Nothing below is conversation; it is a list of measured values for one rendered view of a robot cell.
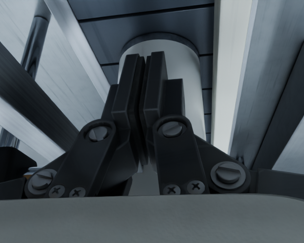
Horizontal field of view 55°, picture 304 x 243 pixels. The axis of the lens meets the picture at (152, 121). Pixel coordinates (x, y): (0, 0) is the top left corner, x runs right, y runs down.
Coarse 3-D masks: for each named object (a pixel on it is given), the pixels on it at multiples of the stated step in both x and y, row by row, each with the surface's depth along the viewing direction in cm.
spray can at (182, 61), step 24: (144, 48) 16; (168, 48) 16; (192, 48) 17; (120, 72) 17; (168, 72) 15; (192, 72) 16; (192, 96) 15; (192, 120) 15; (144, 168) 13; (144, 192) 12
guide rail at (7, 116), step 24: (0, 48) 8; (0, 72) 8; (24, 72) 9; (0, 96) 8; (24, 96) 9; (48, 96) 10; (0, 120) 9; (24, 120) 9; (48, 120) 10; (48, 144) 11
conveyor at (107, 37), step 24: (72, 0) 15; (96, 0) 15; (120, 0) 15; (144, 0) 15; (168, 0) 15; (192, 0) 15; (96, 24) 16; (120, 24) 16; (144, 24) 16; (168, 24) 16; (192, 24) 16; (96, 48) 18; (120, 48) 18
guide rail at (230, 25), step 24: (216, 0) 12; (240, 0) 11; (216, 24) 13; (240, 24) 12; (216, 48) 13; (240, 48) 13; (216, 72) 14; (240, 72) 14; (216, 96) 16; (216, 120) 19; (216, 144) 22
